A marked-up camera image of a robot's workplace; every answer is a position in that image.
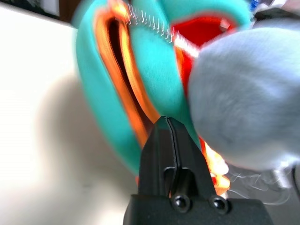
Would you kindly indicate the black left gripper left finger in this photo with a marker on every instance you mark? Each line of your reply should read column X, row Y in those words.
column 154, row 159

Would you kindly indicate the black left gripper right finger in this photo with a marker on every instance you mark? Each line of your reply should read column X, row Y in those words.
column 189, row 152

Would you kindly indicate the teal and orange backpack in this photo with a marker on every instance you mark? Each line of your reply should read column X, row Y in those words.
column 154, row 70

